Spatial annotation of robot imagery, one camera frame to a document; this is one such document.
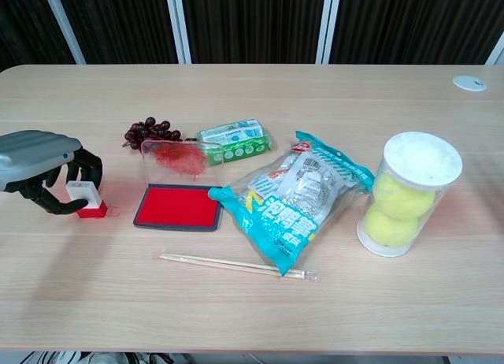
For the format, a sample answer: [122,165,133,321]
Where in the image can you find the clear tube white lid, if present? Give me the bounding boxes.
[356,131,464,258]

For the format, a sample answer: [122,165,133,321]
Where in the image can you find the white table cable grommet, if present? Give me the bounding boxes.
[451,75,488,92]

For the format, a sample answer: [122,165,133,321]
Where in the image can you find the white red stamp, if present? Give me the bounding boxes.
[65,180,109,219]

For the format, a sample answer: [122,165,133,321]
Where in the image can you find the wrapped wooden chopsticks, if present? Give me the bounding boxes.
[159,253,320,282]

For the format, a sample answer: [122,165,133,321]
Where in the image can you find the yellow tennis ball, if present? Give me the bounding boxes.
[372,173,437,223]
[361,204,419,247]

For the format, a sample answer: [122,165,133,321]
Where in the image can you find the dark red grape bunch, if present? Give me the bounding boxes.
[124,117,183,152]

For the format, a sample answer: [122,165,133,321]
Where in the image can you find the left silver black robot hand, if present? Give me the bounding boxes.
[0,130,104,216]

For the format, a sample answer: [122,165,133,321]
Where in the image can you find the green tissue pack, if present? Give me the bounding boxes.
[195,118,273,167]

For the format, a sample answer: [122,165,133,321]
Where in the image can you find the white partition post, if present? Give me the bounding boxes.
[164,0,193,65]
[484,36,504,67]
[41,0,87,65]
[319,0,343,65]

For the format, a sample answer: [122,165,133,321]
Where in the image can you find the teal snack bag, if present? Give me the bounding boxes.
[207,130,375,278]

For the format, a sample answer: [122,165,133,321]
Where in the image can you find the red ink pad clear lid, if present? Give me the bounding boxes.
[132,139,225,232]

